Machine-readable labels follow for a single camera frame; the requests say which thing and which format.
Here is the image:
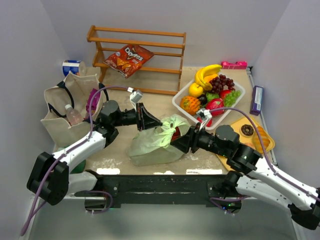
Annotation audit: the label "red cherries pile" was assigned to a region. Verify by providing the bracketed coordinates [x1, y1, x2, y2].
[171, 127, 181, 141]

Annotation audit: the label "light green plastic bag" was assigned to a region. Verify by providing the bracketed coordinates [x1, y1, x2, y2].
[126, 114, 191, 166]

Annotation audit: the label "purple snack bag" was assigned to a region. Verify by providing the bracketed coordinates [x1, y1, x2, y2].
[86, 88, 100, 115]

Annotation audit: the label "clear plastic water bottle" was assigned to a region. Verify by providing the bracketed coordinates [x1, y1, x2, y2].
[65, 104, 83, 126]

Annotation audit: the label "beige canvas tote bag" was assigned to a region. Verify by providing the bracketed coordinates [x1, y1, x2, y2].
[41, 72, 107, 148]

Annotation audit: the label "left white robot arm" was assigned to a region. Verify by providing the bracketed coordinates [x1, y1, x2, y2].
[26, 100, 162, 206]

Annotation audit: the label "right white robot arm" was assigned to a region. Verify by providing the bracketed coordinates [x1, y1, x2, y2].
[170, 125, 320, 230]

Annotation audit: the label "red apple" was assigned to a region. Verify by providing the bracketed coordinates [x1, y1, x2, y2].
[197, 116, 213, 128]

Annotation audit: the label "white fruit tray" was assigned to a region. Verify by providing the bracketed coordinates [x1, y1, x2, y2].
[172, 79, 246, 131]

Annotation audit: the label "orange spiky horned melon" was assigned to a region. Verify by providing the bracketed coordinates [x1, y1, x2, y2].
[180, 95, 201, 116]

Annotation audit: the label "pink dragon fruit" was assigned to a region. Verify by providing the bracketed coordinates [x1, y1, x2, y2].
[205, 98, 224, 117]

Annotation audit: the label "green leafy vegetable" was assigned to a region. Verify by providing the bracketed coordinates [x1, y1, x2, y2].
[205, 92, 220, 103]

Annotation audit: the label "yellow bread tray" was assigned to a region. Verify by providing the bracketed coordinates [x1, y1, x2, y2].
[216, 116, 276, 171]

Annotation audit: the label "chocolate donut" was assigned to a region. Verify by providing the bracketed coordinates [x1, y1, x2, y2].
[240, 124, 255, 137]

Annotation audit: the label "yellow apple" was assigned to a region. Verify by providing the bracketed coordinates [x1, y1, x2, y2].
[188, 82, 204, 98]

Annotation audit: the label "green grapes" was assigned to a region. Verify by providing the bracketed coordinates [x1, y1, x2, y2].
[223, 90, 241, 108]

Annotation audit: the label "Doritos chip bag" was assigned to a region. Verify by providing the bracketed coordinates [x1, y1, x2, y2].
[104, 44, 154, 79]

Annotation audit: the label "dark red grapes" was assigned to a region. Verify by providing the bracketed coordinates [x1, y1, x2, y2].
[209, 74, 235, 94]

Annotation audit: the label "wooden shelf rack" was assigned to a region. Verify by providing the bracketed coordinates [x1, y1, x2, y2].
[86, 25, 187, 96]

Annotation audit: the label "yellow banana bunch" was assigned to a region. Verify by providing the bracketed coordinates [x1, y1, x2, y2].
[194, 64, 222, 91]

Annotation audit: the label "golden croissant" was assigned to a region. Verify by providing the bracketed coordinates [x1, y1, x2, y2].
[251, 125, 271, 154]

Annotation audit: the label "purple box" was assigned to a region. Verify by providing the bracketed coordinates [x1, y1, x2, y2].
[249, 85, 264, 116]

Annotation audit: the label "green cloth bundle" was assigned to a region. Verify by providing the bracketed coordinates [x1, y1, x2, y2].
[70, 160, 86, 174]

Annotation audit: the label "blue white can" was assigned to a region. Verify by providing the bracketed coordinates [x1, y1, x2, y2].
[62, 60, 86, 77]

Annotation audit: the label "pink box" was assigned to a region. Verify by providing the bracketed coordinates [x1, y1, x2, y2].
[221, 61, 248, 70]

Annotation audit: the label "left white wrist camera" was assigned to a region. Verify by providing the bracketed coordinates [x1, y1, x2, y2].
[127, 87, 143, 110]

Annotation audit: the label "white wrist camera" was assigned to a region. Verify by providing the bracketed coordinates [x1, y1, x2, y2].
[196, 108, 212, 130]
[127, 87, 143, 110]

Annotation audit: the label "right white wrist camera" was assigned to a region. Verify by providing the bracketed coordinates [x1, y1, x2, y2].
[196, 108, 212, 130]

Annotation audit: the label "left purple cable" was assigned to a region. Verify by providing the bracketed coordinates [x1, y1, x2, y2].
[19, 85, 131, 237]

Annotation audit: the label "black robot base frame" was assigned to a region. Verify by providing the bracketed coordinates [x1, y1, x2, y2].
[75, 174, 246, 213]

